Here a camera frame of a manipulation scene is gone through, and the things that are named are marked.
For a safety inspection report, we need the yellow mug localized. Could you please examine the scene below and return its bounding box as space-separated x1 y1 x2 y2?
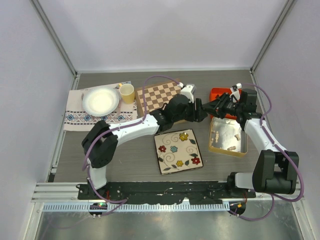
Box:
119 83 135 105

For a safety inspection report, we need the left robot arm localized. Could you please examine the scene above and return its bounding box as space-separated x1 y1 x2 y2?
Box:
81 94 208 200

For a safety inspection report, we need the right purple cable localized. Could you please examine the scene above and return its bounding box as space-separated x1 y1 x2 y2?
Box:
234 83 306 221

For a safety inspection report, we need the light chess pieces pile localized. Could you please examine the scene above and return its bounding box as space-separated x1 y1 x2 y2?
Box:
210 130 220 146

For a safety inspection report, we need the wooden chessboard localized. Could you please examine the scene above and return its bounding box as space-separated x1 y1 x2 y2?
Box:
135 79 191 133

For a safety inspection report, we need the orange plastic box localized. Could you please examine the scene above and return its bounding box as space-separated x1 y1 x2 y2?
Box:
209 87 242 120

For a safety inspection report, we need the white round bowl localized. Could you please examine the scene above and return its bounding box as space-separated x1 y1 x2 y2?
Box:
82 86 120 117

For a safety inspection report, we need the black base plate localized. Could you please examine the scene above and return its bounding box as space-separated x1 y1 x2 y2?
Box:
76 181 256 205

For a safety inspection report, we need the white slotted cable duct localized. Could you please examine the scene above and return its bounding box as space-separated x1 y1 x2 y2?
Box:
42 201 230 214

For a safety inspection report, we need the floral square plate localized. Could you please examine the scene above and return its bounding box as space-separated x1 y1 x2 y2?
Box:
154 129 204 175

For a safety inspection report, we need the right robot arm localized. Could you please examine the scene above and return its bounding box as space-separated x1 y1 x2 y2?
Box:
202 89 299 198

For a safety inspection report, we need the patterned placemat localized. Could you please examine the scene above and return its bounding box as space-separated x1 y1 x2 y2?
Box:
63 82 138 132

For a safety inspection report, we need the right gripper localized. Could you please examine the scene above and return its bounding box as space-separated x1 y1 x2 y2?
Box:
202 92 243 120

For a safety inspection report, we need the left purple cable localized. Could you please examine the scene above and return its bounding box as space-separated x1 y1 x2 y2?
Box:
81 75 183 218

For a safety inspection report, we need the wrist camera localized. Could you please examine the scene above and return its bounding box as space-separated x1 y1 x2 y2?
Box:
230 83 242 102
180 84 197 103

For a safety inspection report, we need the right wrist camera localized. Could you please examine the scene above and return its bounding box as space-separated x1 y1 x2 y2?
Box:
230 83 242 102

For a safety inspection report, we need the light piece lying tin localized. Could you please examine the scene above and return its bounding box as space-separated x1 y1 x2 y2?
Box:
234 134 241 141
227 146 237 151

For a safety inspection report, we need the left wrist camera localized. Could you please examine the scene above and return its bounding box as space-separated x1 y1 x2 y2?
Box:
180 84 197 103

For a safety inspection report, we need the light piece lying tin bottom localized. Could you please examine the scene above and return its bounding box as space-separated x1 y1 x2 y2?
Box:
227 146 237 151

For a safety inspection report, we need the purple cable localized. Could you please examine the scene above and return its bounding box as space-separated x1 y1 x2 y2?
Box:
81 75 183 218
234 83 306 221

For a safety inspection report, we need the gold metal tin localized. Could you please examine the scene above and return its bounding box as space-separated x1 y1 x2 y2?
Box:
208 117 248 158

